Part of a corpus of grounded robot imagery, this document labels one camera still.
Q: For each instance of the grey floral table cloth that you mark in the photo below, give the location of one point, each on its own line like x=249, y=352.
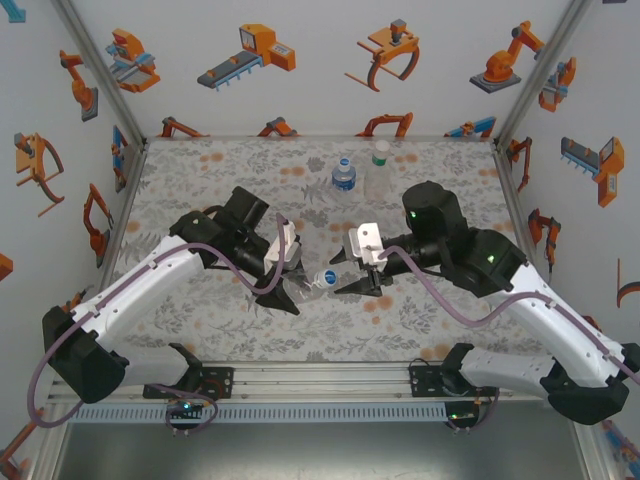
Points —
x=300, y=340

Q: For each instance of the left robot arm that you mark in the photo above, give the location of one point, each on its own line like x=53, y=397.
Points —
x=145, y=295

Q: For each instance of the small blue label bottle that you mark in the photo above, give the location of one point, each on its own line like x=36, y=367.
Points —
x=345, y=180

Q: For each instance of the aluminium table side rail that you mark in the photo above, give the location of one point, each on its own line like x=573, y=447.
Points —
x=515, y=200
x=121, y=215

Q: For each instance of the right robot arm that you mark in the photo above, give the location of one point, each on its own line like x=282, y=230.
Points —
x=555, y=335

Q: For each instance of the aluminium mounting rail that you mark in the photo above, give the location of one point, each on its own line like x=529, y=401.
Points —
x=325, y=385

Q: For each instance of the small lit circuit board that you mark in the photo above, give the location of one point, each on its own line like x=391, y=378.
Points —
x=462, y=416
x=184, y=407

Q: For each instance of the grey metal panel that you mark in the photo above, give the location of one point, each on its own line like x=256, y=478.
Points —
x=320, y=450

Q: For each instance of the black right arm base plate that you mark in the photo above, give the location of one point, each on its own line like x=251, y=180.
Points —
x=417, y=385

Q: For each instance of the aluminium frame post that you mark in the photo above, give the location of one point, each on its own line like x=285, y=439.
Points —
x=540, y=70
x=100, y=70

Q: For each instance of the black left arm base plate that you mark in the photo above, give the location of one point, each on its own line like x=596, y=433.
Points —
x=226, y=387

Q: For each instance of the clear bottle with green label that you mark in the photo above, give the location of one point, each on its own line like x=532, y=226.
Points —
x=377, y=175

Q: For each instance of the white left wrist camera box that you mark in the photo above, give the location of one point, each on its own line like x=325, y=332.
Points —
x=280, y=250

